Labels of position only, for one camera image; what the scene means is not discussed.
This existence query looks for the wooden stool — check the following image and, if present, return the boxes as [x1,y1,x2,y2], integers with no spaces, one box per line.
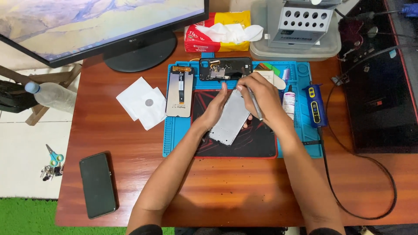
[0,63,83,127]

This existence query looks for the person's right hand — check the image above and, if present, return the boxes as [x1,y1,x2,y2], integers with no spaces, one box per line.
[236,72,291,128]

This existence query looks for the blue yellow soldering handle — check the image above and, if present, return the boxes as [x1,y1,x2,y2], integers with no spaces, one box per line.
[302,84,328,128]

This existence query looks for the black smartphone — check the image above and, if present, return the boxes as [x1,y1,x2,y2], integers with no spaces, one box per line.
[79,152,117,220]

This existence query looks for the phone display screen with flex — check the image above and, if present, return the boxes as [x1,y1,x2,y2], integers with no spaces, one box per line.
[165,65,195,118]

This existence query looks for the white plastic pry tool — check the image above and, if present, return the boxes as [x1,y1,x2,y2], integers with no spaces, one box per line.
[257,70,287,91]

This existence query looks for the grey metal screwdriver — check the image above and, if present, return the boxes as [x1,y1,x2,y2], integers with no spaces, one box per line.
[241,67,264,123]

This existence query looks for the silver phone frame plate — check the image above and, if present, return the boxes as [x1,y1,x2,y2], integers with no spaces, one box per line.
[208,88,251,147]

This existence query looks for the grey metal tool stand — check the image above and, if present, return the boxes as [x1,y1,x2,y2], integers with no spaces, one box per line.
[267,0,343,49]

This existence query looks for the green plastic pry card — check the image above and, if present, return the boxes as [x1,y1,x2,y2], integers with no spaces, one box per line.
[263,62,281,77]

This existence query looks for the red yellow tissue pack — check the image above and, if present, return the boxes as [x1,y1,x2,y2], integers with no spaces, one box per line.
[184,10,264,53]

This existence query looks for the black red-edged mouse pad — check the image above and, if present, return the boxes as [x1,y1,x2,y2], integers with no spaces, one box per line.
[191,89,279,159]

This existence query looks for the clear plastic water bottle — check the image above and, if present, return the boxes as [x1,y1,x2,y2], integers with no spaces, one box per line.
[25,81,78,114]

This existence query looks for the black bag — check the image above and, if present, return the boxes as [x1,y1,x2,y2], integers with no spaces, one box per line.
[0,80,39,114]

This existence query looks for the white glue bottle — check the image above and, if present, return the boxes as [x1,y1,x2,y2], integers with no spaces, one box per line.
[282,85,296,121]

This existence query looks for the black glass side table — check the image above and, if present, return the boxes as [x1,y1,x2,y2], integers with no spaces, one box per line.
[336,0,418,154]

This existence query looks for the white paper sheet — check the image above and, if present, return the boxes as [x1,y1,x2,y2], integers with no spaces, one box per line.
[132,87,168,131]
[116,77,153,121]

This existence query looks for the blue silicone repair mat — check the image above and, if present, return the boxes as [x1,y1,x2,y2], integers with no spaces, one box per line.
[162,60,324,160]

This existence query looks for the black phone back housing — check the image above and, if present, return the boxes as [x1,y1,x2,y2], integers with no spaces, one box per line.
[199,57,254,82]

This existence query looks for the black computer monitor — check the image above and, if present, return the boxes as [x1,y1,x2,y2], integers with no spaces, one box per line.
[0,0,210,73]

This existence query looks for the clear plastic container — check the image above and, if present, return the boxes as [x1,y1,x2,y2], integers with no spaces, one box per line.
[249,0,342,62]

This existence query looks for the blue handled scissors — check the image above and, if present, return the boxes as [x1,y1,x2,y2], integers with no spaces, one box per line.
[45,144,64,167]

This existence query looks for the bunch of keys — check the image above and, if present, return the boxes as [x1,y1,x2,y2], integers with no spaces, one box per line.
[40,163,65,182]

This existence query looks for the person's left hand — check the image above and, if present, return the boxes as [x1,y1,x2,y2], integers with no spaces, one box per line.
[199,82,253,130]

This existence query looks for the black power cable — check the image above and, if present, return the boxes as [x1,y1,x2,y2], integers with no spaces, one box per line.
[317,83,398,221]

